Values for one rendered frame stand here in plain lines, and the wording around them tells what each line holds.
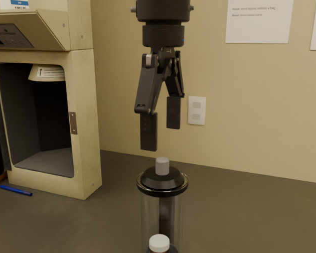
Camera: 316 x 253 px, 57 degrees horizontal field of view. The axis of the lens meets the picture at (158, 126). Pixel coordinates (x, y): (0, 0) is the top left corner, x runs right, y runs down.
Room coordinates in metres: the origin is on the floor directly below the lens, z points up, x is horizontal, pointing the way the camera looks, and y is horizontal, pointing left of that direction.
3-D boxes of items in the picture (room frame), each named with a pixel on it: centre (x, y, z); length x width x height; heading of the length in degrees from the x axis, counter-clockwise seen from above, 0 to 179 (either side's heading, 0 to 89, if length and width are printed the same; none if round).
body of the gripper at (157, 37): (0.55, -0.01, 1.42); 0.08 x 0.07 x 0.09; 159
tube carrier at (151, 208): (0.55, -0.01, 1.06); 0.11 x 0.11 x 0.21
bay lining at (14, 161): (1.00, 0.34, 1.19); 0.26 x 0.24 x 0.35; 69
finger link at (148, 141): (0.48, 0.02, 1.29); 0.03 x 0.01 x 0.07; 69
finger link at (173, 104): (0.61, -0.03, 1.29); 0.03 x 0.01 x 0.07; 69
